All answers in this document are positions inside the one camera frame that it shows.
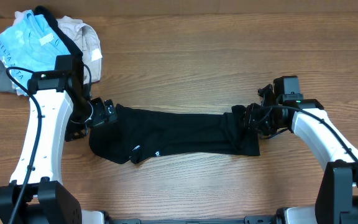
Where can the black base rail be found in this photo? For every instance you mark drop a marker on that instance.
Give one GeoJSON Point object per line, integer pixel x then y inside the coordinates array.
{"type": "Point", "coordinates": [191, 221]}

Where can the grey folded garment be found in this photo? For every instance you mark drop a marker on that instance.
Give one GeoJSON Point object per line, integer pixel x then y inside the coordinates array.
{"type": "Point", "coordinates": [5, 82]}

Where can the black folded garment in pile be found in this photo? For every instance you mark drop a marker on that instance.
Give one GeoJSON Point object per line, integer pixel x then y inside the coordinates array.
{"type": "Point", "coordinates": [53, 23]}

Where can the light blue folded t-shirt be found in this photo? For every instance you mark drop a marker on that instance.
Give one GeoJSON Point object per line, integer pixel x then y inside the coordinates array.
{"type": "Point", "coordinates": [19, 48]}

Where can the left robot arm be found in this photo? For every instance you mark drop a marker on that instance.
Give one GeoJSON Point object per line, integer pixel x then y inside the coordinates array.
{"type": "Point", "coordinates": [61, 110]}

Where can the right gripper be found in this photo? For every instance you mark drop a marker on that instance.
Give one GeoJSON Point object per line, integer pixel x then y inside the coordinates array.
{"type": "Point", "coordinates": [251, 112]}

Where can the beige folded garment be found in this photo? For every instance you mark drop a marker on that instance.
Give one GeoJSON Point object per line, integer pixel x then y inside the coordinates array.
{"type": "Point", "coordinates": [83, 35]}

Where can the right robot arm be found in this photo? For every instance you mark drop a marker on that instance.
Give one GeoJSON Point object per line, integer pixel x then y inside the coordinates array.
{"type": "Point", "coordinates": [284, 108]}

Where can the black polo shirt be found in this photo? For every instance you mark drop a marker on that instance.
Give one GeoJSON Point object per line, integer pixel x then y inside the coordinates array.
{"type": "Point", "coordinates": [137, 135]}

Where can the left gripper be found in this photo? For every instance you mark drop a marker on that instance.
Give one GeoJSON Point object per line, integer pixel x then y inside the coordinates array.
{"type": "Point", "coordinates": [102, 117]}

